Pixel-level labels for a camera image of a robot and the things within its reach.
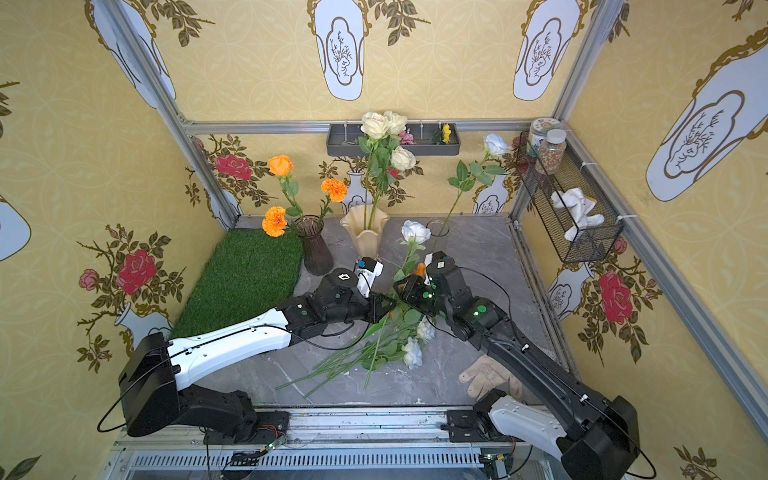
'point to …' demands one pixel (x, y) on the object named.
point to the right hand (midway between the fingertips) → (401, 282)
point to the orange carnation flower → (274, 222)
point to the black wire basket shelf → (538, 186)
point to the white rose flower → (416, 233)
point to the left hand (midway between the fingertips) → (389, 297)
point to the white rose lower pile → (425, 330)
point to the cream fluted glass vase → (365, 221)
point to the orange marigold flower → (337, 192)
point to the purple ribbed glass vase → (318, 256)
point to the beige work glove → (487, 374)
